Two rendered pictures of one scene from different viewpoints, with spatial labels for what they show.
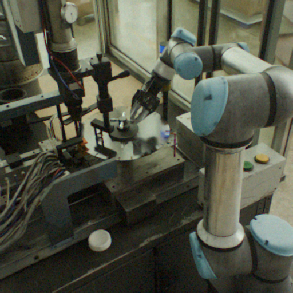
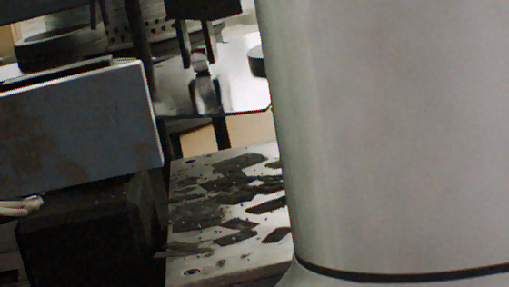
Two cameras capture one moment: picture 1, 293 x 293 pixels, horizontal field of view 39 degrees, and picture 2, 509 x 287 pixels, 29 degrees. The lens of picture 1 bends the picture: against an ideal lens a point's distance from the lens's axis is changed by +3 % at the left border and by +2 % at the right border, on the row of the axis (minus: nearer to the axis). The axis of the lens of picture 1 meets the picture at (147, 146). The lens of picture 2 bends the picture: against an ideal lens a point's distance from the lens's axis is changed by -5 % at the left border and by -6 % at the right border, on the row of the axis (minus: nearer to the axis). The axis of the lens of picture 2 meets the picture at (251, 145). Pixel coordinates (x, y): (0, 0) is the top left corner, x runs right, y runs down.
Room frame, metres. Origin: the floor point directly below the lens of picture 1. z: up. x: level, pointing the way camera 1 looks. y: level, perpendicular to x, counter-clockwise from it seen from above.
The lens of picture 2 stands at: (0.47, -0.24, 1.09)
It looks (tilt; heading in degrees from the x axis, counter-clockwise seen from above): 14 degrees down; 30
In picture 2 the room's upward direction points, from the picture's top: 12 degrees counter-clockwise
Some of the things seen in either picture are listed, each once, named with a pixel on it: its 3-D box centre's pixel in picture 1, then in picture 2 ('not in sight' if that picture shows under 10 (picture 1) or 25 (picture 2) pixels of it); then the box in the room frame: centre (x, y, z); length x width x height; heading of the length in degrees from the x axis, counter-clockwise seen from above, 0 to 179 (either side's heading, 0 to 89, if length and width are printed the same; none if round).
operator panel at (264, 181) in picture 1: (240, 180); not in sight; (1.04, -0.32, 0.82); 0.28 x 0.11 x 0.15; 120
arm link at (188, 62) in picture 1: (191, 60); not in sight; (1.10, -0.14, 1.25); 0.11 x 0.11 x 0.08; 8
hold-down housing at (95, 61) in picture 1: (102, 83); not in sight; (1.12, 0.13, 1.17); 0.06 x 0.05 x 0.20; 111
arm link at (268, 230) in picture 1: (268, 245); not in sight; (0.69, -0.31, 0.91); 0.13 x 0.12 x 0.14; 98
